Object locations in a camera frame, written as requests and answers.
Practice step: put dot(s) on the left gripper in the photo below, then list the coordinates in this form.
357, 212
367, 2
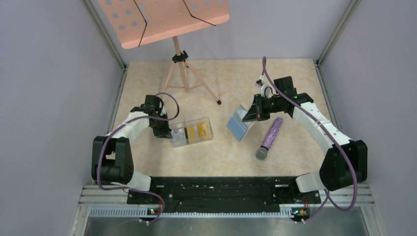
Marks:
164, 132

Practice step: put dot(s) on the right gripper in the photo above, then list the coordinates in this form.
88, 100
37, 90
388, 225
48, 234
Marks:
256, 111

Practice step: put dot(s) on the yellow credit card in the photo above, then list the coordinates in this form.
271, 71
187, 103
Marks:
198, 133

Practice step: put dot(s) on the clear plastic card box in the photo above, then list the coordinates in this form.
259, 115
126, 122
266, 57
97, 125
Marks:
189, 123

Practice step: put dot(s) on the purple glitter microphone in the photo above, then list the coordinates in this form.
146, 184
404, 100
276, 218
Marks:
262, 151

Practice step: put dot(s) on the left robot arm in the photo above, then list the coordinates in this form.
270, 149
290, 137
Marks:
112, 160

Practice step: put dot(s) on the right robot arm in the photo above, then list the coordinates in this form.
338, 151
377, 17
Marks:
340, 151

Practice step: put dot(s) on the white grey credit card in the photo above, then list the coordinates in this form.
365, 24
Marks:
178, 137

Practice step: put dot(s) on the pink music stand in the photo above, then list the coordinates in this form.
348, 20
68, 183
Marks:
141, 22

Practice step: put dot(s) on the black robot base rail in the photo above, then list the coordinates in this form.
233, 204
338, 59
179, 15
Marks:
223, 194

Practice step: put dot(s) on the grey slotted cable duct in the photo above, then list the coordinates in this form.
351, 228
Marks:
150, 213

